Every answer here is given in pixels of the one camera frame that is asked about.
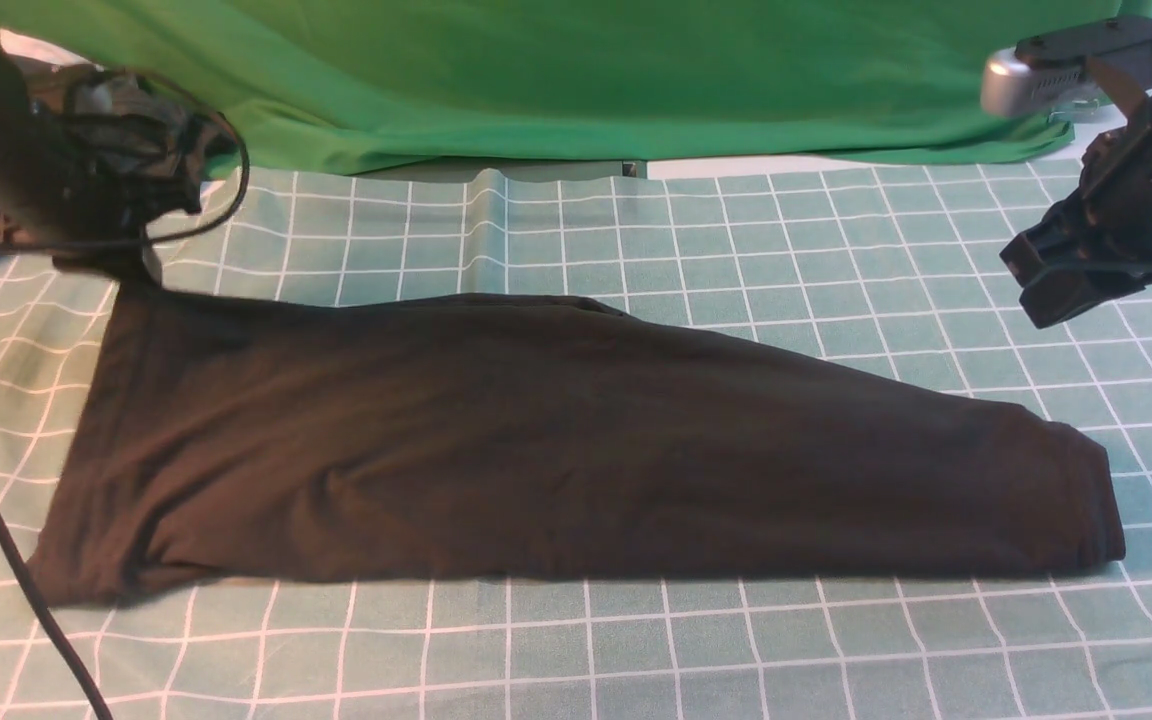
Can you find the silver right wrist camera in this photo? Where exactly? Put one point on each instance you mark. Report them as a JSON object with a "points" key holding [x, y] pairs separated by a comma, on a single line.
{"points": [[1110, 57]]}

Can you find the dark gray long-sleeved shirt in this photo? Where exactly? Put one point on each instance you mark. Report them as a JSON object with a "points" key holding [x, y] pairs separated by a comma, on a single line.
{"points": [[541, 437]]}

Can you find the metal binder clip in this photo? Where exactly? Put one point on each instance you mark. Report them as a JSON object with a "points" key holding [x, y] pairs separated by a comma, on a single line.
{"points": [[1082, 110]]}

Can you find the green backdrop cloth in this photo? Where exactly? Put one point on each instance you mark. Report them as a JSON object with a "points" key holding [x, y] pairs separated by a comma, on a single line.
{"points": [[346, 87]]}

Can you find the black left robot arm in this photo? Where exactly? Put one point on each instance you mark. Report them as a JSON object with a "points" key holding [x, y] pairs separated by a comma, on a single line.
{"points": [[14, 126]]}

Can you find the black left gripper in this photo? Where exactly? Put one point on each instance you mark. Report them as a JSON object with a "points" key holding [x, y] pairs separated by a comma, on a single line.
{"points": [[77, 210]]}

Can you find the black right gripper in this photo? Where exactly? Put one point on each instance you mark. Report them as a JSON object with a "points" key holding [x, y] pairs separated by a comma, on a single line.
{"points": [[1095, 246]]}

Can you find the crumpled dark gray garment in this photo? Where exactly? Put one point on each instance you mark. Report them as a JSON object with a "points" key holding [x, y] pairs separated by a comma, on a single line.
{"points": [[153, 140]]}

